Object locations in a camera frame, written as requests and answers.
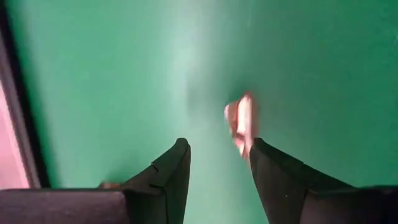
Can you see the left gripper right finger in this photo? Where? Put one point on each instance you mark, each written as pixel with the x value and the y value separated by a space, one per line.
pixel 295 193

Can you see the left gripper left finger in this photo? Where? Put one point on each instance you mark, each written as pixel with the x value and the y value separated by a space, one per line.
pixel 140 202

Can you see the Taco seasoning mix packet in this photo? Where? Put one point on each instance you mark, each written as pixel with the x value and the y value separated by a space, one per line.
pixel 244 118

